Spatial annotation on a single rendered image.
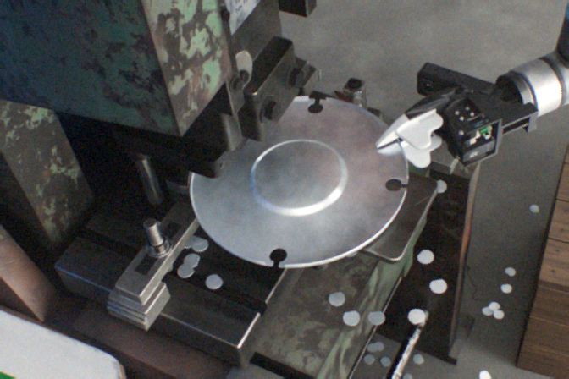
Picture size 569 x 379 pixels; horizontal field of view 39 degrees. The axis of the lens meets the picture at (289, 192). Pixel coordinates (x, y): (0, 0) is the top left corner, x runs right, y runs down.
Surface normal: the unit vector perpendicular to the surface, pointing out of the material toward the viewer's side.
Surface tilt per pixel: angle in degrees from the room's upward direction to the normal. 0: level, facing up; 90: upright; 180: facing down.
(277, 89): 90
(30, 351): 78
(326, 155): 1
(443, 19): 0
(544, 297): 90
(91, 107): 90
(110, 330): 0
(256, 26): 90
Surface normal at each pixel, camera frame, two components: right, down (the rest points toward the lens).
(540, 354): -0.35, 0.75
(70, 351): -0.42, 0.59
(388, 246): -0.09, -0.62
